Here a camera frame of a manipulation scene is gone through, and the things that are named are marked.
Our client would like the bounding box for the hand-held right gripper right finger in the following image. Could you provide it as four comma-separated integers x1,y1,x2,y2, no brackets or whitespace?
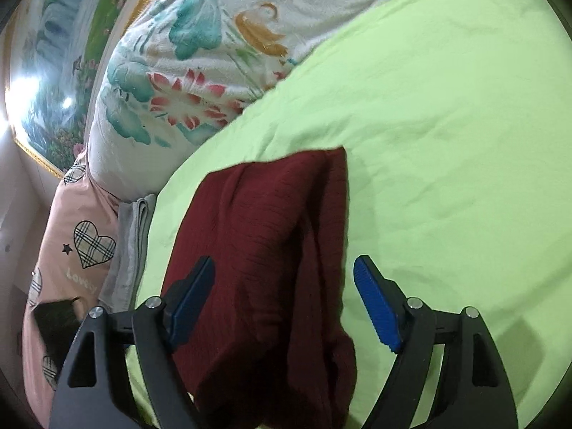
353,255,519,429

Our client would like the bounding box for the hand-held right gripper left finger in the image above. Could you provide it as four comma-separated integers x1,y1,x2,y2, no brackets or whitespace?
48,257,216,429

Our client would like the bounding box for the maroon knit sweater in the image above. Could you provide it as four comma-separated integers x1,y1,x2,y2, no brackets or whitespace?
161,145,358,429

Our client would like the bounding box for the grey folded garment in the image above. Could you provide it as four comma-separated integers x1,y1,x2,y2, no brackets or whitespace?
98,194,157,309

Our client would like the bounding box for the pink heart-print pillow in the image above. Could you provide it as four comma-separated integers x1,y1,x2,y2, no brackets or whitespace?
20,147,135,429

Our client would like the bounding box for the light green bed sheet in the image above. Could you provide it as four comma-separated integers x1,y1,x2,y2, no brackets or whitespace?
125,0,568,429

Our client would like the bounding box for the gold-framed landscape painting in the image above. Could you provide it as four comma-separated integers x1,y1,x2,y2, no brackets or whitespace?
4,0,171,179

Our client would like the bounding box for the white floral quilt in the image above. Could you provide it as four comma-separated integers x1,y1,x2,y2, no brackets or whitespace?
87,0,443,202

